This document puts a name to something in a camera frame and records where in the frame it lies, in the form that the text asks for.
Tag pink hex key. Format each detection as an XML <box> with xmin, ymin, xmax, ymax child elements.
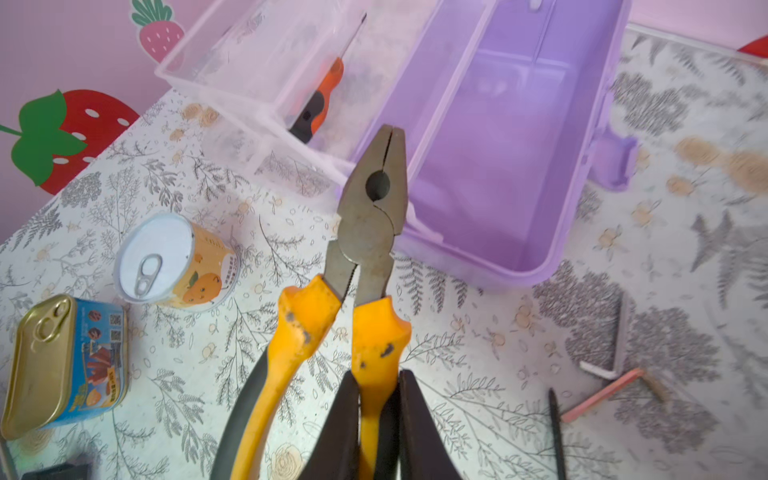
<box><xmin>560</xmin><ymin>368</ymin><xmax>669</xmax><ymax>423</ymax></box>

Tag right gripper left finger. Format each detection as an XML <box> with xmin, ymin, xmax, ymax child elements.
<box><xmin>298</xmin><ymin>371</ymin><xmax>360</xmax><ymax>480</ymax></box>

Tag small orange black screwdriver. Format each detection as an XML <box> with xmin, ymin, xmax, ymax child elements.
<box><xmin>290</xmin><ymin>13</ymin><xmax>367</xmax><ymax>144</ymax></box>

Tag yellow handled combination pliers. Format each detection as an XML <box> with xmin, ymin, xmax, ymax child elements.
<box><xmin>210</xmin><ymin>125</ymin><xmax>412</xmax><ymax>479</ymax></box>

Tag silver hex key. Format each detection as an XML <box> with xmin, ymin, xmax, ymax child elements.
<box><xmin>578</xmin><ymin>290</ymin><xmax>632</xmax><ymax>382</ymax></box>

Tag rectangular gold fish tin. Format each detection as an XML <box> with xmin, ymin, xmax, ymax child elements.
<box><xmin>1</xmin><ymin>294</ymin><xmax>128</xmax><ymax>440</ymax></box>

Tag large orange handled screwdriver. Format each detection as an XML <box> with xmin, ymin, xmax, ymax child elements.
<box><xmin>548</xmin><ymin>388</ymin><xmax>567</xmax><ymax>480</ymax></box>

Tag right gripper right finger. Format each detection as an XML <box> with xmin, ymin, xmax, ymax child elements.
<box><xmin>398</xmin><ymin>370</ymin><xmax>461</xmax><ymax>480</ymax></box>

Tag purple plastic tool box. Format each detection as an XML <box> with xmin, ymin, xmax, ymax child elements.
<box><xmin>156</xmin><ymin>1</ymin><xmax>638</xmax><ymax>291</ymax></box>

